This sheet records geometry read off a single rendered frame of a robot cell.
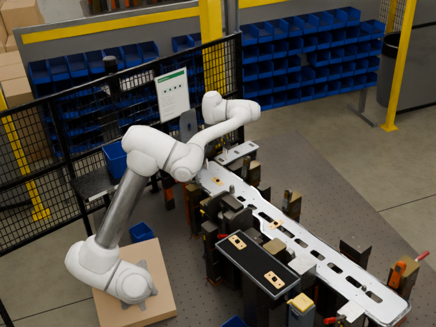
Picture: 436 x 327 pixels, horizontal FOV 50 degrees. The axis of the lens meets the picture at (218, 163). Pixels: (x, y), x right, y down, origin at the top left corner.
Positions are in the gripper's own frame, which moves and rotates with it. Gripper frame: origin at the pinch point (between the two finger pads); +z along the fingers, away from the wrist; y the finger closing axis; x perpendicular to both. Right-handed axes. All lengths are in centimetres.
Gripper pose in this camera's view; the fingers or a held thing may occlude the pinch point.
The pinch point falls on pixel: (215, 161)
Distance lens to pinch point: 253.3
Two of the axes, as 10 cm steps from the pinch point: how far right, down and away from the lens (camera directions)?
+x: -6.2, -4.3, 6.6
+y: 7.9, -3.9, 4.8
